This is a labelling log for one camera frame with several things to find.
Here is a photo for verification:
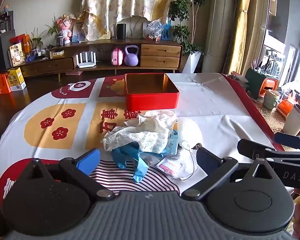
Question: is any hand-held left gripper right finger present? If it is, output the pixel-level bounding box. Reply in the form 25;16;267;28
181;147;282;201

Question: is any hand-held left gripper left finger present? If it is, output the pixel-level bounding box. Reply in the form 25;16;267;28
22;148;115;202

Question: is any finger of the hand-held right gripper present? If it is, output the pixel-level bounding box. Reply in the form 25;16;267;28
237;139;300;160
274;132;300;152

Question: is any white face mask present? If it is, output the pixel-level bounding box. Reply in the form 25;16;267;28
176;119;203;180

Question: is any clear packet with pink label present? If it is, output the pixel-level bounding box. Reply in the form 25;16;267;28
142;151;190;180

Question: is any blue printed face mask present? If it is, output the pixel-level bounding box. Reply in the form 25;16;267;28
162;129;180;155

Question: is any white mesh cloth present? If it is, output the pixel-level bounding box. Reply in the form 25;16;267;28
102;124;172;154

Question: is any blue nitrile glove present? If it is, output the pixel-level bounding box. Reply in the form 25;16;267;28
112;142;150;183

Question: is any cream lace cloth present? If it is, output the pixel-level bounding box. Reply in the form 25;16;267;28
136;110;178;134

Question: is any red tin box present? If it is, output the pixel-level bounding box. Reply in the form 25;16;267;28
124;73;180;111

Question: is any beige patterned table mat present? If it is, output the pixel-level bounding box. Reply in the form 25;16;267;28
247;92;294;137

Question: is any orange pot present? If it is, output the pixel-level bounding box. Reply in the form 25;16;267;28
276;99;294;117

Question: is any green mug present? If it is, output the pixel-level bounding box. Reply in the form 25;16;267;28
263;89;281;110

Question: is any printed tablecloth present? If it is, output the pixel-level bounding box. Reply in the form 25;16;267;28
0;73;285;230

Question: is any orange stool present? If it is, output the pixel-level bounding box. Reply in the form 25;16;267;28
257;77;279;98

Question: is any dark green container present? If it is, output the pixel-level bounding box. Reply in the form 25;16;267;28
244;55;275;98

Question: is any white router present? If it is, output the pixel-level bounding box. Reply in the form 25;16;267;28
76;51;97;68

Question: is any dark wooden drawer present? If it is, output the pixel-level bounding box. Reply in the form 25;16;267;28
35;58;74;73

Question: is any white planter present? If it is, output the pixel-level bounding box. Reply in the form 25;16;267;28
181;51;203;74

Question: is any pink small suitcase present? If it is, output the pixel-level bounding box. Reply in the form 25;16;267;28
111;47;125;67

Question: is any purple kettlebell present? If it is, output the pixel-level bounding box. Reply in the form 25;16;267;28
124;45;141;67

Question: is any yellow carton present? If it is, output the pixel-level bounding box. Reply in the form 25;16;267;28
6;67;27;92

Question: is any small beige box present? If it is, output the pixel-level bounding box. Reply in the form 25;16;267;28
49;49;65;58

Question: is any light wooden drawer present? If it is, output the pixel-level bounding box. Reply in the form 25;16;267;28
141;44;182;57
140;56;180;68

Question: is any orange gift bag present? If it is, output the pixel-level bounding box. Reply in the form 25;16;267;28
0;72;12;96

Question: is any yellow curtain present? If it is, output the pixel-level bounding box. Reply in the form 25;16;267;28
226;0;259;75

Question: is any potted plant in patterned pot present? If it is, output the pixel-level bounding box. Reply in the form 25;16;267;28
45;15;65;47

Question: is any cream printed carton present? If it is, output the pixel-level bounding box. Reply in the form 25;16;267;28
9;42;24;67

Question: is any wooden TV cabinet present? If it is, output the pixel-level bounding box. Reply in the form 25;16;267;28
15;39;184;82

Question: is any printed picture board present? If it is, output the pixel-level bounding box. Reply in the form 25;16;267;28
71;20;87;43

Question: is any small potted plant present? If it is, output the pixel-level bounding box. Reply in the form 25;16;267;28
26;27;48;55

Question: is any beige standing air conditioner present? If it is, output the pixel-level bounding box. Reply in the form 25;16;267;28
202;0;240;67

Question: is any pink doll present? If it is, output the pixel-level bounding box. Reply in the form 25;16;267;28
57;14;77;44

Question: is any black speaker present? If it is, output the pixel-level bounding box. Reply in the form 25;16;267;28
116;23;127;40

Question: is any orange box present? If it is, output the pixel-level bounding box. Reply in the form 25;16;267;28
10;34;30;53

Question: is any blue carton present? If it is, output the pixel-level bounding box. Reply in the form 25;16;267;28
161;22;172;40

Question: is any black cabinet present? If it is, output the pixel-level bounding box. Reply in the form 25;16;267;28
0;29;17;75

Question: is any white fan-shaped ornament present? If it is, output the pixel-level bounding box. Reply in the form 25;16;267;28
117;16;153;39

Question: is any clear plastic bag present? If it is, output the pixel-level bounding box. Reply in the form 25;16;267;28
145;19;165;42

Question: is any tall potted tree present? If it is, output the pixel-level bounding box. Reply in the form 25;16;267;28
169;0;210;55

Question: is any black coffee machine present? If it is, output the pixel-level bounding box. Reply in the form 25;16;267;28
0;11;15;37

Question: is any floral draped cloth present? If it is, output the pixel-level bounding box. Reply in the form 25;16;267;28
81;0;177;40

